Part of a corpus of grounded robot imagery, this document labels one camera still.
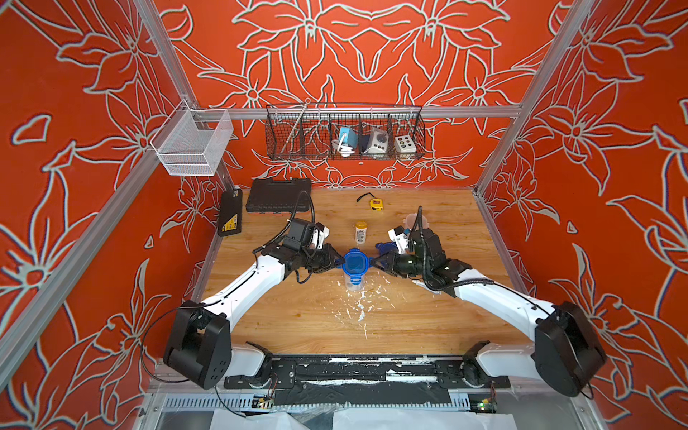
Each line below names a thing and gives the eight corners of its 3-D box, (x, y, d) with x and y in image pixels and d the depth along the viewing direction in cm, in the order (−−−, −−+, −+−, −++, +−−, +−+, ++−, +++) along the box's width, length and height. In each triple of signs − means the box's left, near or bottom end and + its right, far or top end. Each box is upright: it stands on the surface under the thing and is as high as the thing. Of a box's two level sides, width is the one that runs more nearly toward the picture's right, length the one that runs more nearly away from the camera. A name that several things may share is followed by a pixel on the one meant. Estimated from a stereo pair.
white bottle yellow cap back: (355, 244, 103) (356, 228, 95) (355, 236, 105) (356, 220, 97) (366, 244, 103) (368, 228, 95) (365, 236, 105) (367, 220, 97)
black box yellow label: (219, 237, 106) (217, 233, 104) (222, 194, 122) (220, 189, 119) (242, 233, 107) (240, 228, 105) (242, 190, 123) (240, 186, 121)
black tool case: (245, 216, 112) (242, 208, 108) (255, 186, 124) (252, 178, 120) (308, 216, 112) (307, 208, 108) (312, 186, 123) (311, 178, 120)
